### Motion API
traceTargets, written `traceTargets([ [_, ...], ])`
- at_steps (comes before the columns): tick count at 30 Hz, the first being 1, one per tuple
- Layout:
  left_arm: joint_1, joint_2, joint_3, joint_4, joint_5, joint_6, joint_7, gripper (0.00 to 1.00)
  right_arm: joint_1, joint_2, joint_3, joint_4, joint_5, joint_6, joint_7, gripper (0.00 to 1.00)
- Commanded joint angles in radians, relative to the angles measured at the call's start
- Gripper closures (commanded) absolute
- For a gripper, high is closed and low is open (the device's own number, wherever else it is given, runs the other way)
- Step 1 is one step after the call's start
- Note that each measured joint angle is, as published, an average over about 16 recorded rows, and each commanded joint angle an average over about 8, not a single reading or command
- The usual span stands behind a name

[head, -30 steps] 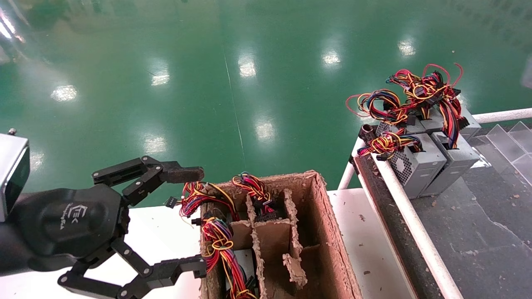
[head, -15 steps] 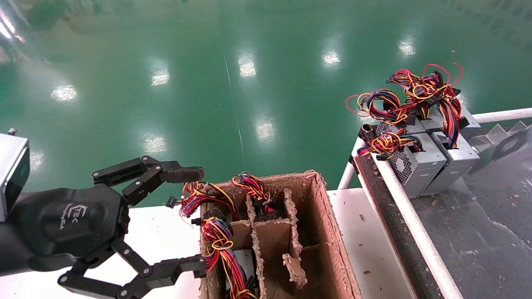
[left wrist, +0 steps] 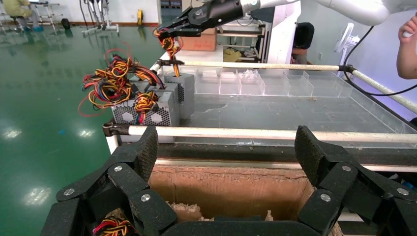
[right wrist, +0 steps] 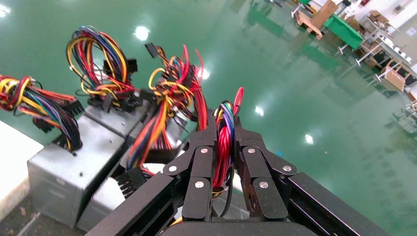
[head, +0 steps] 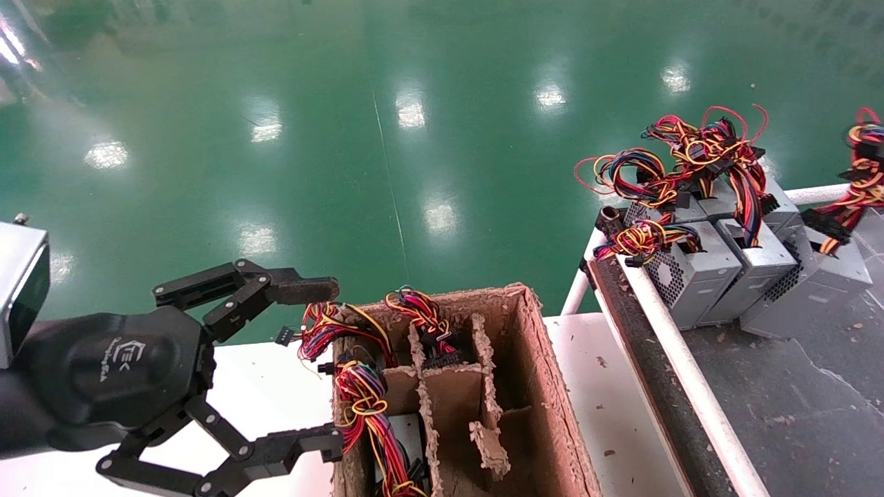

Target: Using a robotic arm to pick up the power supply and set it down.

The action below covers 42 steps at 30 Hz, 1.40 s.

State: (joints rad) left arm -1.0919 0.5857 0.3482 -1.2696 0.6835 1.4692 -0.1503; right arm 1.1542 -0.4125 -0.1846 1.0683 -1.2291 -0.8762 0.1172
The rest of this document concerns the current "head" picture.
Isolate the brown cardboard divider insert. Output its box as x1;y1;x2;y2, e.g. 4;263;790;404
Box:
380;314;532;497

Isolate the white conveyor frame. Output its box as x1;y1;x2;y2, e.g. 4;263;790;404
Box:
561;179;884;497

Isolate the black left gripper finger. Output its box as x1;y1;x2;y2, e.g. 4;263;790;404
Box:
97;393;345;497
153;259;340;344

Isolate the brown cardboard box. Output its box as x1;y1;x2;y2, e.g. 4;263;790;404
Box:
331;282;603;497

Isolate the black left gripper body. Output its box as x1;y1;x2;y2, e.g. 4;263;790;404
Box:
14;306;216;453

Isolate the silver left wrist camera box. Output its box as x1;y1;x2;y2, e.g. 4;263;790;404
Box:
0;221;50;369

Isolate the black conveyor roller end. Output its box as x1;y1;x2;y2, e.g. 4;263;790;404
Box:
597;206;628;239

